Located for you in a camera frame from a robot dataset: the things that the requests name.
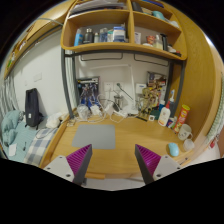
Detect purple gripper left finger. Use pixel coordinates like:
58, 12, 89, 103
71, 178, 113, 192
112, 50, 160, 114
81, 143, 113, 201
44, 145, 92, 186

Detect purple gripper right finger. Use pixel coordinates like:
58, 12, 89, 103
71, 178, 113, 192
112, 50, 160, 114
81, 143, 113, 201
135, 144, 181, 184

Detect light blue computer mouse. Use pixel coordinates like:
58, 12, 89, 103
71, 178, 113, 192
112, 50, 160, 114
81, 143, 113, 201
168, 143, 179, 157

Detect grey mouse pad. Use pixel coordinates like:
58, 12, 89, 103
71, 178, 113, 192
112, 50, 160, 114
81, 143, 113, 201
72, 124, 116, 150

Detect plaid pillow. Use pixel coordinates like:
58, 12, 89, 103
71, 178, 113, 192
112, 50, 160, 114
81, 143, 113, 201
23, 128, 57, 167

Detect clear glass cup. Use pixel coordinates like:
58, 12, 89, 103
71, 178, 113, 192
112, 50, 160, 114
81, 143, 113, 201
183, 139, 195, 151

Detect white mug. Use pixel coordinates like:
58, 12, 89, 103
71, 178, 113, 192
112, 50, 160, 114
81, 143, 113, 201
178, 124, 193, 141

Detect white lotion bottle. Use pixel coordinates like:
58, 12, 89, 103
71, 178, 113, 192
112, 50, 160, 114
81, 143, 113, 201
158, 103, 171, 126

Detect clear plastic bag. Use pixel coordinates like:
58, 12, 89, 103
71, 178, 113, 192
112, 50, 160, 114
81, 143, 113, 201
77, 104, 90, 120

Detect gold robot figurine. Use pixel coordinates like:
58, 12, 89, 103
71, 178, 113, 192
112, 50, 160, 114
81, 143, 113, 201
138, 87, 157, 119

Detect black backpack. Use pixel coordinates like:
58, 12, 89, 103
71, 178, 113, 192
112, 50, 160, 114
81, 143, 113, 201
25, 88, 43, 128

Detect red yellow chips can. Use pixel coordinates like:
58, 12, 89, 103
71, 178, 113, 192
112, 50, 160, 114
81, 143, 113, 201
174, 104, 190, 133

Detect metal cup on desk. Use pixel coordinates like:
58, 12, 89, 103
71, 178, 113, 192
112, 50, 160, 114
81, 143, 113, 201
114, 95, 123, 108

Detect teal blanket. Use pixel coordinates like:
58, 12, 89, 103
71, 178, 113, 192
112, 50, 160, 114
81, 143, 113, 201
1, 110, 23, 146

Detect blue robot model box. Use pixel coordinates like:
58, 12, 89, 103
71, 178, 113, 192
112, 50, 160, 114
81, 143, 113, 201
77, 76, 99, 108

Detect dark flask on shelf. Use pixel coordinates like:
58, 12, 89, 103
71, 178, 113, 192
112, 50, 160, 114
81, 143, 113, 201
83, 28, 94, 44

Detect blue bottle on shelf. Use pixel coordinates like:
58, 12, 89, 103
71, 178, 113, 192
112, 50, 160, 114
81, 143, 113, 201
74, 29, 83, 46

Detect white blue box on shelf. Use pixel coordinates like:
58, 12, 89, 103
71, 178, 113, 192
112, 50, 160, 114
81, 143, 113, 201
113, 26, 125, 42

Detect white charger with cables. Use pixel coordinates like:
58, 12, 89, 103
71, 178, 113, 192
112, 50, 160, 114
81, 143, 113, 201
90, 102, 128, 123

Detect wooden wall shelf unit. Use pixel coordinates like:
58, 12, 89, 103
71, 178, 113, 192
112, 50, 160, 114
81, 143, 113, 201
61, 0, 187, 61

